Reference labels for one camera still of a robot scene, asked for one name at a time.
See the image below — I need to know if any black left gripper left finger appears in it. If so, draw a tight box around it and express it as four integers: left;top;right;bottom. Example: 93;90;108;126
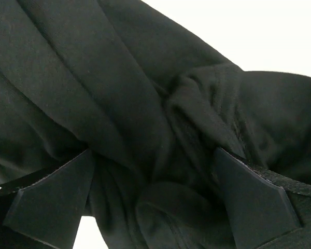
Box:
0;149;94;248

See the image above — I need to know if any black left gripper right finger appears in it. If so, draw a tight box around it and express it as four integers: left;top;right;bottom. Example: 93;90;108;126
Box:
214;148;311;248

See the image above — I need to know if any black tank top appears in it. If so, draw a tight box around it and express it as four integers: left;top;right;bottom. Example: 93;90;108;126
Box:
0;1;311;248

